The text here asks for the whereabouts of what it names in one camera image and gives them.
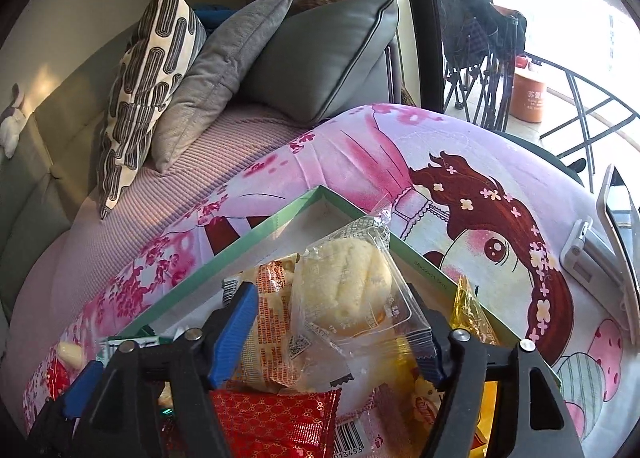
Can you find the black folding chair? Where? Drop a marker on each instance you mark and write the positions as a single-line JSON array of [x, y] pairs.
[[480, 28]]

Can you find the yellow printed snack packet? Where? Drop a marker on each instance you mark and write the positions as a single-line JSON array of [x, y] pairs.
[[427, 400]]

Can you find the orange cream snack packet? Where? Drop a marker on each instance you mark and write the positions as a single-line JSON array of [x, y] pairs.
[[272, 318]]

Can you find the green snack packet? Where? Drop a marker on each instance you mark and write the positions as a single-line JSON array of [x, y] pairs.
[[130, 340]]

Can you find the pink ribbed sofa cover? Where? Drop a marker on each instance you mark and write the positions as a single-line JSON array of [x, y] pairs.
[[150, 203]]

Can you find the grey green sofa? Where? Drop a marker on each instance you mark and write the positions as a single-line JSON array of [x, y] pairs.
[[40, 188]]

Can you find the blue cloth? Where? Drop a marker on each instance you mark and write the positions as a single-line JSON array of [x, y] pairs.
[[215, 16]]

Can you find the plain red snack packet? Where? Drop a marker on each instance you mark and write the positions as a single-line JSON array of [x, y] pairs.
[[57, 378]]

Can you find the clear brown wafer packet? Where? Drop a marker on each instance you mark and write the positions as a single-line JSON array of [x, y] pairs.
[[360, 438]]

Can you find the clear bread packet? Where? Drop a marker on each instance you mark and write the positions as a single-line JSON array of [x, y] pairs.
[[340, 283]]

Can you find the small cream cake packet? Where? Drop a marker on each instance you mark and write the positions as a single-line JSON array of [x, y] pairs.
[[70, 354]]

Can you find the red gold patterned snack packet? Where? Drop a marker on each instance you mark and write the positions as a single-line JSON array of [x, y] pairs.
[[275, 420]]

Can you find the black metal railing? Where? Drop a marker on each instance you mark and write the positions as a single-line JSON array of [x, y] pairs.
[[580, 88]]

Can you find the mint green cardboard box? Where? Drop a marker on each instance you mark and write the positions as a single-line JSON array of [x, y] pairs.
[[320, 215]]

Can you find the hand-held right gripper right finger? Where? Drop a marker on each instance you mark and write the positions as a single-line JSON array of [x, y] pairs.
[[465, 363]]

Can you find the grey fabric pillow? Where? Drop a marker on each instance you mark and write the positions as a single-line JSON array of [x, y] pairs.
[[215, 73]]

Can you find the black white patterned pillow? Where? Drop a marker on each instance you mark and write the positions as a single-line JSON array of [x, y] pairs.
[[145, 88]]

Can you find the black window frame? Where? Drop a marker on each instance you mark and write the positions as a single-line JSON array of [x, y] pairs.
[[420, 13]]

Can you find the pink printed blanket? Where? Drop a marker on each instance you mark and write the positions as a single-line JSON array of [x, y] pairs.
[[400, 148]]

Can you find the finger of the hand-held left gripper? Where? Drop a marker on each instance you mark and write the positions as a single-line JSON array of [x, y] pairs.
[[82, 383]]

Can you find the grey white plush dog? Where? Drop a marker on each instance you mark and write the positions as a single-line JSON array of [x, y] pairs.
[[10, 131]]

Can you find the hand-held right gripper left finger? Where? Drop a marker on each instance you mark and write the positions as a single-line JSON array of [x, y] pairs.
[[235, 333]]

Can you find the yellow crinkly snack packet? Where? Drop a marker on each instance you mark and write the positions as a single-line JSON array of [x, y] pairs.
[[470, 313]]

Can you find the grey leather cushion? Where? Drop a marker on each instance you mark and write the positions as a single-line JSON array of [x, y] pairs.
[[325, 58]]

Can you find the orange bucket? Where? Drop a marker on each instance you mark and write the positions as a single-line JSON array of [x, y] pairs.
[[529, 98]]

